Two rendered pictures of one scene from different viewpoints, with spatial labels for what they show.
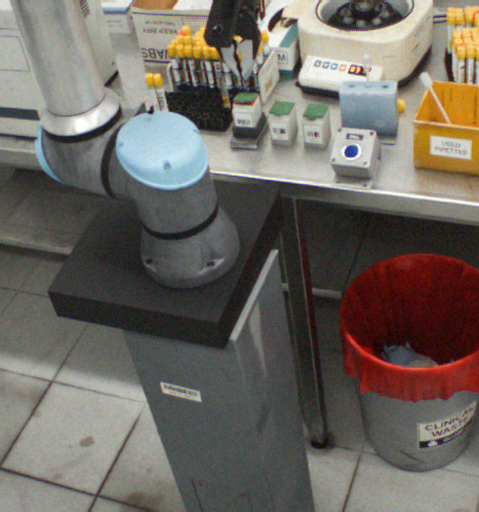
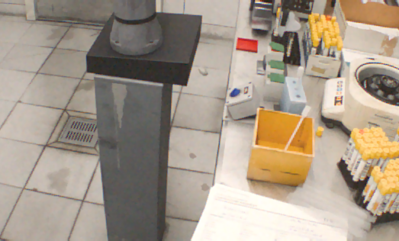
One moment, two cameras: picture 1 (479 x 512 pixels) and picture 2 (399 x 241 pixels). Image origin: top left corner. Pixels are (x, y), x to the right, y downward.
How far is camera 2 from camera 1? 1.27 m
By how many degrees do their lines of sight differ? 48
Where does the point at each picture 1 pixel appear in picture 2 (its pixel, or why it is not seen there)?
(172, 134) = not seen: outside the picture
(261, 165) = (240, 75)
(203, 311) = (94, 50)
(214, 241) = (121, 33)
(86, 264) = not seen: hidden behind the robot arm
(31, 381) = not seen: hidden behind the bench
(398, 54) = (353, 110)
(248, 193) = (182, 53)
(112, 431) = (201, 165)
